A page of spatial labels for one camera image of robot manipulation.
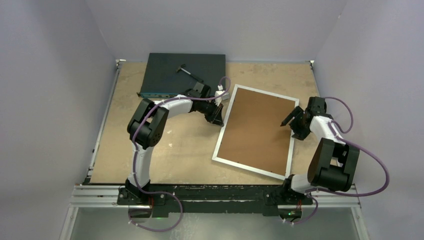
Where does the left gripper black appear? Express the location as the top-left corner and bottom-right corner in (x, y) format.
(198, 99), (224, 127)

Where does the white picture frame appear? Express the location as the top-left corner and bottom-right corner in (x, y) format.
(211, 84), (300, 181)

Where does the brown cardboard backing board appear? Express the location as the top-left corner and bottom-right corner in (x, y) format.
(217, 88), (296, 176)

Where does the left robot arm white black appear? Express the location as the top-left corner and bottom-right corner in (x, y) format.
(125, 82), (228, 205)

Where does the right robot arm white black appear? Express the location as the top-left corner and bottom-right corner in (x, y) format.
(280, 96), (360, 204)

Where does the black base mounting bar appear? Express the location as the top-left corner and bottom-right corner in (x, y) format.
(117, 183), (313, 218)

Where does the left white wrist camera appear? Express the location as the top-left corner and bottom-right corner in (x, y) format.
(214, 85), (230, 106)

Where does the small black-handled hammer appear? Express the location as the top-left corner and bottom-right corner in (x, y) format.
(175, 64), (204, 83)

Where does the dark network switch box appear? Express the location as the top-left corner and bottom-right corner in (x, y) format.
(137, 53), (226, 99)

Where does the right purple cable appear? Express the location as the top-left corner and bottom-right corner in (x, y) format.
(281, 96), (391, 227)

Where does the purple cable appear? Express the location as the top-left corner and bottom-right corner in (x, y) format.
(127, 76), (184, 233)
(281, 96), (391, 227)

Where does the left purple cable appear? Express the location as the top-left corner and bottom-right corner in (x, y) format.
(127, 76), (184, 233)

